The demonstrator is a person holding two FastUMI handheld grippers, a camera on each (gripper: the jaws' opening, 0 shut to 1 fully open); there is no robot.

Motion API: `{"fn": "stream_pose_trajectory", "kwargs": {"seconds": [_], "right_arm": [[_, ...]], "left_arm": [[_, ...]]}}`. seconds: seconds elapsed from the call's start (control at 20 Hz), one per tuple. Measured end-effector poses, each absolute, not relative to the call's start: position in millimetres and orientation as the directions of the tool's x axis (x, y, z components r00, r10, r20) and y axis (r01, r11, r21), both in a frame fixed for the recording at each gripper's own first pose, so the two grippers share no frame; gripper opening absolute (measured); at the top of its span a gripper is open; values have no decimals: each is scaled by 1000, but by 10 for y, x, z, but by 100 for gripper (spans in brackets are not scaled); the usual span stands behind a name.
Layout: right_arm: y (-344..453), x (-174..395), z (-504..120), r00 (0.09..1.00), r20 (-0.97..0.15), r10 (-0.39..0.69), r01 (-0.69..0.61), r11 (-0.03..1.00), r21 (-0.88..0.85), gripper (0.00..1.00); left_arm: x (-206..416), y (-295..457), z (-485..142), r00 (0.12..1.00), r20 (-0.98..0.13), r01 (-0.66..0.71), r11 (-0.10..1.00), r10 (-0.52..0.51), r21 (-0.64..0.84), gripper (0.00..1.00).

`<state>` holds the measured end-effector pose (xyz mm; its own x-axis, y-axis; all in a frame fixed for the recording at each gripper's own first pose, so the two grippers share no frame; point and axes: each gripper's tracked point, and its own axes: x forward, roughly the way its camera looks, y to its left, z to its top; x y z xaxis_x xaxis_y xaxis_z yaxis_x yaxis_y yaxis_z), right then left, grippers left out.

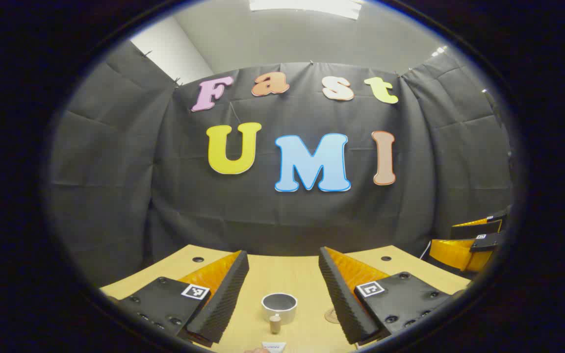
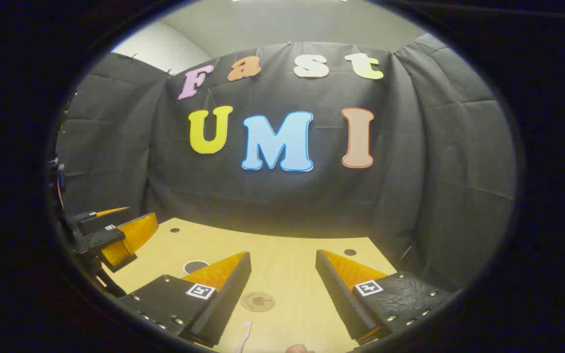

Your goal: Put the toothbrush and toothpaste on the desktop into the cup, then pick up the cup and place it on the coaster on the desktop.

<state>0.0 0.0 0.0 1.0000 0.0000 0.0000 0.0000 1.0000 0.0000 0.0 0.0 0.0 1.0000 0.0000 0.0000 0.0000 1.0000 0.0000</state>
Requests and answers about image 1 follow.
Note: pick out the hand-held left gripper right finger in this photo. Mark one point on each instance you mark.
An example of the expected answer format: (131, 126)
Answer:
(341, 299)

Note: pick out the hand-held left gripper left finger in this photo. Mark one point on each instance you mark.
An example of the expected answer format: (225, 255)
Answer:
(223, 299)

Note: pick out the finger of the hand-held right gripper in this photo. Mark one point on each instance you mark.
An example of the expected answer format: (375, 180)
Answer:
(459, 255)
(476, 229)

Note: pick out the round wooden coaster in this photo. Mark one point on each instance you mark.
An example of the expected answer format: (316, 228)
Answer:
(331, 317)

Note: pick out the white toothpaste tube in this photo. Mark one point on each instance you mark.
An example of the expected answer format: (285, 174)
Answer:
(273, 346)

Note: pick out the light wooden desktop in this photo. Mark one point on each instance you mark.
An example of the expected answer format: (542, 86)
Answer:
(287, 274)

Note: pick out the ceiling light panel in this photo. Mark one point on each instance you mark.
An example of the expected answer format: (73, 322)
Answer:
(307, 6)

